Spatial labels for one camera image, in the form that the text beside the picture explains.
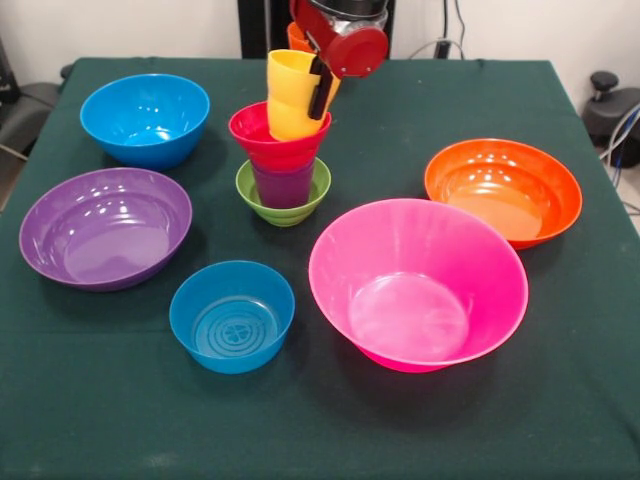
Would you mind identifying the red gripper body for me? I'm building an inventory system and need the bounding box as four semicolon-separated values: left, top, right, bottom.
288;0;390;81

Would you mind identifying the yellow plastic cup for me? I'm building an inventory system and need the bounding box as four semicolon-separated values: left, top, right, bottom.
265;48;344;142

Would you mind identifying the orange plastic cup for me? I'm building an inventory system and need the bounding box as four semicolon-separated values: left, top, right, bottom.
286;22;314;54

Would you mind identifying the red plastic bowl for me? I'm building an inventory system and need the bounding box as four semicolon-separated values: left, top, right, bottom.
228;101;333;174

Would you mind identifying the purple plastic cup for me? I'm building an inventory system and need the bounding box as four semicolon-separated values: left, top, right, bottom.
251;158;317;210

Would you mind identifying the pink plastic bowl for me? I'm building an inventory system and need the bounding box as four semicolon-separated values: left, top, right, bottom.
308;198;530;374

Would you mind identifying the green plastic bowl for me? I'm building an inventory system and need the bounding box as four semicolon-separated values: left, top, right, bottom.
235;157;332;229

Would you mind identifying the large blue plastic bowl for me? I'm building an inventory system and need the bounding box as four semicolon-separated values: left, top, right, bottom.
79;73;211;172

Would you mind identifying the orange plastic bowl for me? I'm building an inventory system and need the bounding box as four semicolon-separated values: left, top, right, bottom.
424;138;584;252

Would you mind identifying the small blue plastic bowl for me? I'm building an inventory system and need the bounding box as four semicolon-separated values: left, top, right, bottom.
168;259;297;375

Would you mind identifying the purple plastic bowl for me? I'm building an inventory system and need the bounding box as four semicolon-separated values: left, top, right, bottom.
18;167;194;293

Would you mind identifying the black chair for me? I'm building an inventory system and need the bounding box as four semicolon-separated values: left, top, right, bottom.
0;37;75;161

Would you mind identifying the dark green tablecloth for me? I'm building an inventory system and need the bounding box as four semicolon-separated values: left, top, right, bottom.
0;56;640;480

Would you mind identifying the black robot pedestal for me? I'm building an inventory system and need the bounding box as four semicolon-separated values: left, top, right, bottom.
239;0;396;60

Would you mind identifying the white cable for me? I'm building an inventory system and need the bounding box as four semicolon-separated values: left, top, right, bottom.
407;38;440;60

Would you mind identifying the black cable with plug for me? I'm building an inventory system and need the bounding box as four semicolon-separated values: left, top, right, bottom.
433;0;467;61

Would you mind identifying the grey and blue cable bundle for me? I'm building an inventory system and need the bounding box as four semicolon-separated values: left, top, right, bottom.
598;102;640;174

